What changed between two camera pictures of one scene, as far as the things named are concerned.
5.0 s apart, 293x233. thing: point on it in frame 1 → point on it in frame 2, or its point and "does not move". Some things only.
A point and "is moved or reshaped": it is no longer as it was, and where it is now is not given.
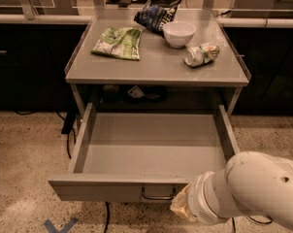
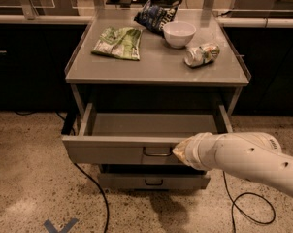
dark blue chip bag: x=155 y=17 does not move
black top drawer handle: x=157 y=197 → x=157 y=154
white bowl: x=179 y=34 does not move
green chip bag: x=123 y=42 does not move
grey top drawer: x=143 y=156 is moved or reshaped
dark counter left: x=28 y=62 does not move
